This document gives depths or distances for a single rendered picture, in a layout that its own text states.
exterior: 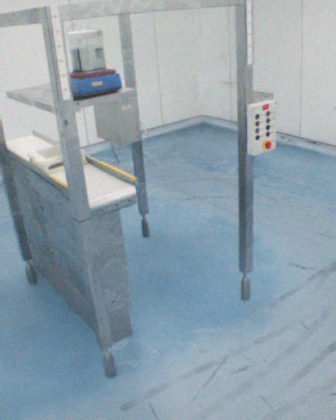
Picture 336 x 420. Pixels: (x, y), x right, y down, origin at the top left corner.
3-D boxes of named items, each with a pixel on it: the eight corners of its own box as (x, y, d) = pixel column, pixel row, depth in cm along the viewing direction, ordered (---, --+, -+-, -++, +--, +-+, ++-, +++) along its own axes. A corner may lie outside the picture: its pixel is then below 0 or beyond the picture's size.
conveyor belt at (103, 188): (136, 196, 205) (135, 186, 203) (87, 214, 191) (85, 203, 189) (32, 141, 306) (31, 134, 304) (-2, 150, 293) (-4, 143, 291)
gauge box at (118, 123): (141, 140, 195) (137, 96, 187) (121, 146, 190) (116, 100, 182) (116, 132, 212) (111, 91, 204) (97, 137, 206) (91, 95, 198)
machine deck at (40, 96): (137, 98, 188) (136, 89, 186) (55, 116, 168) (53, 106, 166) (74, 85, 234) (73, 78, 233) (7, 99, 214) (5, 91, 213)
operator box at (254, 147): (276, 148, 234) (276, 100, 224) (254, 156, 225) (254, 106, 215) (267, 146, 239) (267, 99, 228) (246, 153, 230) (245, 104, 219)
